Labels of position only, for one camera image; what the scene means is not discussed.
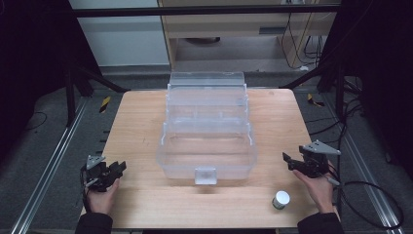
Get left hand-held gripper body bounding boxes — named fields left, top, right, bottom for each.
left=80, top=154, right=115, bottom=193

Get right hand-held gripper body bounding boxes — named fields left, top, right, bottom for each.
left=298, top=139, right=342, bottom=179

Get person's right hand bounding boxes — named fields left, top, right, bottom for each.
left=291, top=169, right=336, bottom=215

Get person's left hand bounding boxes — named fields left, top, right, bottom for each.
left=85, top=177, right=121, bottom=216

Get black metal stand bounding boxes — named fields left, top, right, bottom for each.
left=279, top=58, right=350, bottom=123
left=63, top=61, right=131, bottom=129

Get clear plastic storage box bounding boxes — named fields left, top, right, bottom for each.
left=156, top=70, right=258, bottom=186

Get black curtain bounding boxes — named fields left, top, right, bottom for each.
left=0, top=0, right=104, bottom=164
left=316, top=0, right=413, bottom=181

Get white cabinet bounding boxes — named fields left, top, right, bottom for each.
left=68, top=0, right=170, bottom=68

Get wooden desk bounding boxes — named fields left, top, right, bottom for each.
left=157, top=0, right=343, bottom=70

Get black horizontal bar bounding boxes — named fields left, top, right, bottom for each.
left=72, top=3, right=343, bottom=19

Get aluminium floor rail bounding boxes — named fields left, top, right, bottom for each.
left=324, top=94, right=407, bottom=234
left=9, top=97, right=90, bottom=234

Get yellow-handled tool right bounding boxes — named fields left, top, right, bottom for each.
left=306, top=93, right=326, bottom=108

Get yellow-handled tool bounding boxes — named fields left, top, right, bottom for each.
left=306, top=93, right=326, bottom=108
left=98, top=95, right=112, bottom=114

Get yellow-handled tool left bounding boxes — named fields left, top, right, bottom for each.
left=98, top=95, right=112, bottom=114

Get thin black floor cable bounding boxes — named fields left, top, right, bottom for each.
left=22, top=110, right=49, bottom=133

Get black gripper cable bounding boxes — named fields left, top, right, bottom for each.
left=325, top=162, right=405, bottom=231

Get black hanging cables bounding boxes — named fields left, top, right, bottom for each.
left=280, top=0, right=327, bottom=71

